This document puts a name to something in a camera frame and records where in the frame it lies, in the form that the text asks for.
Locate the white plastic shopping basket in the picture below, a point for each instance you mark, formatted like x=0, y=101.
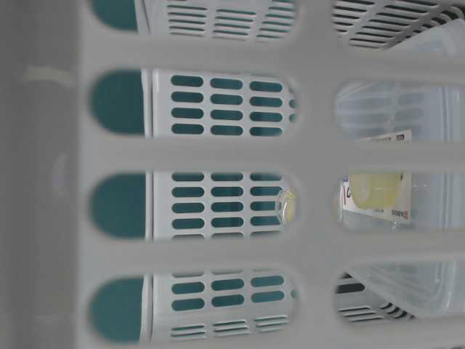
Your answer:
x=53, y=152

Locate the packaged cellophane tape roll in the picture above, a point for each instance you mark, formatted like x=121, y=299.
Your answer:
x=384, y=196

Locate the clear plastic food container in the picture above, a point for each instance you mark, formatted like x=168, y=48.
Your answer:
x=398, y=291

